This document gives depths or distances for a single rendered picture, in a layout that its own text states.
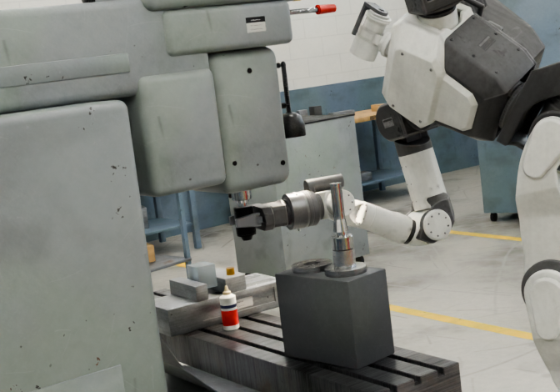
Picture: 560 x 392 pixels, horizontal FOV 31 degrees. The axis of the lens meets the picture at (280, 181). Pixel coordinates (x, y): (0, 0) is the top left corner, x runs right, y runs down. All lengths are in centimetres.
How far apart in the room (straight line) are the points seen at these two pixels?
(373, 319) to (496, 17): 76
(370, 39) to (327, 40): 835
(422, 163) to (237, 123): 52
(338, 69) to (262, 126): 856
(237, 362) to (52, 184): 68
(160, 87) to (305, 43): 849
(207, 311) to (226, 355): 22
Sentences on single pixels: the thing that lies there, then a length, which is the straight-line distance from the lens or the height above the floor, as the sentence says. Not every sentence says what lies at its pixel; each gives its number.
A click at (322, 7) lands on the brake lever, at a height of 170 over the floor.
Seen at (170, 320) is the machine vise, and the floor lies 99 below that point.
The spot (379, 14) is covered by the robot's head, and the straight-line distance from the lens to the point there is 245.
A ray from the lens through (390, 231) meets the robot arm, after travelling 254.
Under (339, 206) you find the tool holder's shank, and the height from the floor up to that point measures 128.
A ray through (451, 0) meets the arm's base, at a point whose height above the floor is 168.
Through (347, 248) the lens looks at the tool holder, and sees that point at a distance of 214.
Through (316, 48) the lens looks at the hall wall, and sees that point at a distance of 1071.
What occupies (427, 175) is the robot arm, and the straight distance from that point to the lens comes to 257.
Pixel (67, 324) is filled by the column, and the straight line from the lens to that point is 199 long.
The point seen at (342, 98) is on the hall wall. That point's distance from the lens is 1088.
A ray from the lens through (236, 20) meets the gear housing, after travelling 228.
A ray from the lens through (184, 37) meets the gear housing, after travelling 221.
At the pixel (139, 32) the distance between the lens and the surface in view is 217.
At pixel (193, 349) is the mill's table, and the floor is 92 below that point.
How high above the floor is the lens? 162
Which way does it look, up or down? 7 degrees down
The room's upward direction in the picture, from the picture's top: 7 degrees counter-clockwise
